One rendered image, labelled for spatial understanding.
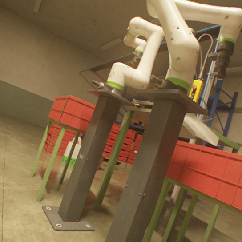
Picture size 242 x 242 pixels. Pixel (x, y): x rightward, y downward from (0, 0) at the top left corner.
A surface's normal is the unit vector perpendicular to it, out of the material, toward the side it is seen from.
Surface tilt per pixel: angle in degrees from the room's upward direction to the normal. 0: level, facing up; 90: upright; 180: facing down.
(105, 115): 90
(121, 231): 90
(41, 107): 90
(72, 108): 90
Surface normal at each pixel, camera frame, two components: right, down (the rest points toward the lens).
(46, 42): 0.51, 0.09
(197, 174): -0.81, -0.33
